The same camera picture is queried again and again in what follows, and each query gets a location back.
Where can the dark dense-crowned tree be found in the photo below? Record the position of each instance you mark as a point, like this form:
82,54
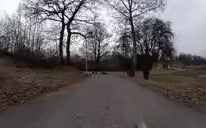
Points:
154,36

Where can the wood of bare trees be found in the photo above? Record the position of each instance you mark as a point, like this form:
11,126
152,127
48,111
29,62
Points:
17,41

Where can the grey asphalt path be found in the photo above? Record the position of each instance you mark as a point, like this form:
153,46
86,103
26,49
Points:
101,100

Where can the robot's own part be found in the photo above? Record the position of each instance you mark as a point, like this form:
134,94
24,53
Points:
141,124

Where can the grass field with mound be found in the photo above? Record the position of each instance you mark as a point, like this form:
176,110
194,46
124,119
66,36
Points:
181,83

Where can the distant row of trees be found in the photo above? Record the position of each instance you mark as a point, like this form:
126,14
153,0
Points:
194,59

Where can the brownish grass verge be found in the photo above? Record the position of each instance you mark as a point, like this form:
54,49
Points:
24,83

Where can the pale pole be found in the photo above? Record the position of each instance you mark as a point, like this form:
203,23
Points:
86,63

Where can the tall bare tree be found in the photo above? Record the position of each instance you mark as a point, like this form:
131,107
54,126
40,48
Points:
68,46
61,46
132,50

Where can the row of dark bushes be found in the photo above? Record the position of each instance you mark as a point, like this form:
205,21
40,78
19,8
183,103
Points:
107,63

